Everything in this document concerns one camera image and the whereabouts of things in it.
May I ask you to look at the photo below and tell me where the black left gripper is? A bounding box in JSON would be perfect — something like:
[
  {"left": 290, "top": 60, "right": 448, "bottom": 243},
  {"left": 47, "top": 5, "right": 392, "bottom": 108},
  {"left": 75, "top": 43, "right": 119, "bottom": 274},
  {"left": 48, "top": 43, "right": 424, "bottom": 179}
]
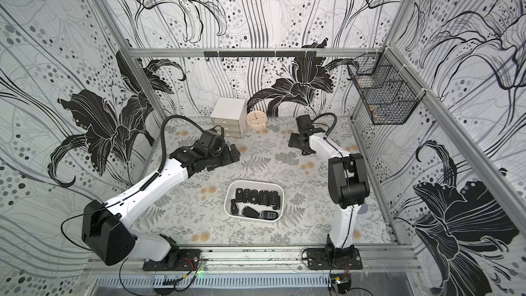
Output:
[{"left": 203, "top": 143, "right": 240, "bottom": 171}]

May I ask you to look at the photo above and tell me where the white rectangular storage tray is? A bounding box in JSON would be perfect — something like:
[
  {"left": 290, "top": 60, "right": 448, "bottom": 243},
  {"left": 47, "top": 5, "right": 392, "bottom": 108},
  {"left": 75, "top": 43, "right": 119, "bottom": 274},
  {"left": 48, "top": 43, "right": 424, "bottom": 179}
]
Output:
[{"left": 223, "top": 180, "right": 284, "bottom": 222}]

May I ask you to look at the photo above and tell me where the black flip key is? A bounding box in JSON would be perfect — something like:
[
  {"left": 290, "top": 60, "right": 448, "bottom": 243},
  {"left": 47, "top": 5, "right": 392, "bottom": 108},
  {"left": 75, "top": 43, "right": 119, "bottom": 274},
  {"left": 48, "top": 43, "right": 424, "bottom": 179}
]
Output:
[
  {"left": 269, "top": 191, "right": 282, "bottom": 210},
  {"left": 235, "top": 188, "right": 243, "bottom": 203}
]

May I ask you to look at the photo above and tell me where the black mercedes key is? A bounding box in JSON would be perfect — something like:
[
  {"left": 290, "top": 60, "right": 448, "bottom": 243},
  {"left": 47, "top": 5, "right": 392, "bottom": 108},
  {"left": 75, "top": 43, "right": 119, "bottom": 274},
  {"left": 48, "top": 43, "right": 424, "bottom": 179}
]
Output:
[{"left": 230, "top": 199, "right": 239, "bottom": 216}]

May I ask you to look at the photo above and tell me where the silver edged smart key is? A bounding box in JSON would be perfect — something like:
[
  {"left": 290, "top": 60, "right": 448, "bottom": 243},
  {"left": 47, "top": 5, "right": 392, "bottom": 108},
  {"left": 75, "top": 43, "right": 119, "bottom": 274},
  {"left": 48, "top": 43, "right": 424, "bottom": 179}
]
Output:
[{"left": 259, "top": 210, "right": 279, "bottom": 221}]

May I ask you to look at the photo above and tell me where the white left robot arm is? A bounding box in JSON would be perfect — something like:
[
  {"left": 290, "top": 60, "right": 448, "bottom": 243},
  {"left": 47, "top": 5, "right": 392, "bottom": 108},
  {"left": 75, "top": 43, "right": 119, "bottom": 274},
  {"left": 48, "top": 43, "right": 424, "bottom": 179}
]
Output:
[{"left": 81, "top": 130, "right": 241, "bottom": 269}]

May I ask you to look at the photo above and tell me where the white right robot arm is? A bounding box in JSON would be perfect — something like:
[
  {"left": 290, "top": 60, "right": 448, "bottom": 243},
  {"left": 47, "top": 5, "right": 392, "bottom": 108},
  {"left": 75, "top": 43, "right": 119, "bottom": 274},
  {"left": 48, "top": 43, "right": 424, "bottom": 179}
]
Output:
[{"left": 288, "top": 115, "right": 371, "bottom": 256}]

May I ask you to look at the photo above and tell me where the white mini drawer cabinet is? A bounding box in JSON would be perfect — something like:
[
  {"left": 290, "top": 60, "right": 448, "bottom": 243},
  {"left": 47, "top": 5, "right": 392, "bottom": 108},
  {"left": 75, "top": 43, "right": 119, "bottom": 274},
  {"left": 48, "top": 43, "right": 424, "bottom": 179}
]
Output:
[{"left": 210, "top": 97, "right": 247, "bottom": 138}]

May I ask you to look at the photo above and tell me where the pink round alarm clock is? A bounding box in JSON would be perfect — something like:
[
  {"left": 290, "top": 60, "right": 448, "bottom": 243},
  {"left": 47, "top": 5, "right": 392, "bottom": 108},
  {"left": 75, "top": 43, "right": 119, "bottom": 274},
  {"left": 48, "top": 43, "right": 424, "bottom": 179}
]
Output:
[{"left": 246, "top": 110, "right": 268, "bottom": 131}]

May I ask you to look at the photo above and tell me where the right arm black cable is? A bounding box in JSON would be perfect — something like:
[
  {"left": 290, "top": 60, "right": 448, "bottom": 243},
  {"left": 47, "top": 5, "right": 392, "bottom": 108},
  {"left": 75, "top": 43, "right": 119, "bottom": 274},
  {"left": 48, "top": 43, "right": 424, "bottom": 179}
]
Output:
[{"left": 311, "top": 112, "right": 338, "bottom": 138}]

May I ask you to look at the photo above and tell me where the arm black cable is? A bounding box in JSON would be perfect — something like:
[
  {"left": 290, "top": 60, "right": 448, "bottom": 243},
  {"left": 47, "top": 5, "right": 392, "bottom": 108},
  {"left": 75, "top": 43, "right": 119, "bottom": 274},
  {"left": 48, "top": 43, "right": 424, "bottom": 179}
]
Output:
[
  {"left": 311, "top": 112, "right": 338, "bottom": 138},
  {"left": 158, "top": 114, "right": 205, "bottom": 173}
]

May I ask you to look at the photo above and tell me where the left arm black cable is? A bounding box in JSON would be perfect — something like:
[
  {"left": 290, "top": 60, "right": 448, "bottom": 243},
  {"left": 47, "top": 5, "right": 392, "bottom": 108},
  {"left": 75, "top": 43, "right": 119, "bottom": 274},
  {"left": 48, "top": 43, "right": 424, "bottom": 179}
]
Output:
[{"left": 158, "top": 114, "right": 205, "bottom": 173}]

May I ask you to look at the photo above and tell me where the black wire wall basket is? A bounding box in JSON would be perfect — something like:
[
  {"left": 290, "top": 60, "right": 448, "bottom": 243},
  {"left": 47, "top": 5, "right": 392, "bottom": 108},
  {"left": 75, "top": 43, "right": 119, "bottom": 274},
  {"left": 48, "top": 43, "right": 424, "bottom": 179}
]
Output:
[{"left": 347, "top": 49, "right": 421, "bottom": 126}]

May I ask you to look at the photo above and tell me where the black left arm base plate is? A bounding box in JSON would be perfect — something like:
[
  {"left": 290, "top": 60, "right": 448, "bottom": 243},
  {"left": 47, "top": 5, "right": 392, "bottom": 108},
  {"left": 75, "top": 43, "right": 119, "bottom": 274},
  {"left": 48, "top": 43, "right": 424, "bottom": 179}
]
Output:
[{"left": 142, "top": 234, "right": 201, "bottom": 272}]

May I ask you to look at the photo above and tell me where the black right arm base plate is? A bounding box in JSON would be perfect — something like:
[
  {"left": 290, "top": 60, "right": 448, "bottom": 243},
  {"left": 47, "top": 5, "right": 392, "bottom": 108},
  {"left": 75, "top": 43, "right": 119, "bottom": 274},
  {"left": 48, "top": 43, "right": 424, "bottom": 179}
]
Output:
[{"left": 301, "top": 246, "right": 363, "bottom": 271}]

